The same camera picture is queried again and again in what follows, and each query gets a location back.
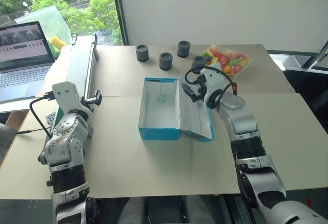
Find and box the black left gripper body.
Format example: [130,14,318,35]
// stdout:
[80,96,98,114]

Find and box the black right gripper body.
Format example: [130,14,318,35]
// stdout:
[191,75,208,104]

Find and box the blue cardboard box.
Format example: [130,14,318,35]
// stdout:
[138,77,216,142]

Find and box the dark grey cylinder cup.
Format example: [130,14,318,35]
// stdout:
[191,55,208,70]
[159,52,173,71]
[177,40,191,58]
[136,44,150,63]

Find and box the clear bag of toy fruit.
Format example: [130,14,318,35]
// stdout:
[199,44,255,77]

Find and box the yellow sponge block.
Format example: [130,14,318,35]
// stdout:
[50,35,68,50]

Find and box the silver laptop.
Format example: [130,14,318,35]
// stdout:
[0,21,56,105]

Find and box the translucent green plastic bag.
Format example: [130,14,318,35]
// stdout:
[14,5,74,53]

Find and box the silver metal pole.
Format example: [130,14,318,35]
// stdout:
[301,39,328,69]

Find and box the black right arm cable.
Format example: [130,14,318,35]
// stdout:
[184,66,238,99]

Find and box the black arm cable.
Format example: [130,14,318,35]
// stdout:
[184,66,238,99]
[29,93,56,139]

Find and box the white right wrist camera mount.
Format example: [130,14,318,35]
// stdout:
[199,62,228,99]

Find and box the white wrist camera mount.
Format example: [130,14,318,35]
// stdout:
[199,62,228,99]
[52,82,93,115]

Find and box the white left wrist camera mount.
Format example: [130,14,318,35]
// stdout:
[52,82,93,115]

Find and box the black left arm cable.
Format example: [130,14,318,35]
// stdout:
[29,93,56,139]

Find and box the black cable with connector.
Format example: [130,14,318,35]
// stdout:
[16,128,51,136]

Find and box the black window frame post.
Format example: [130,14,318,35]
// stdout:
[109,0,129,46]

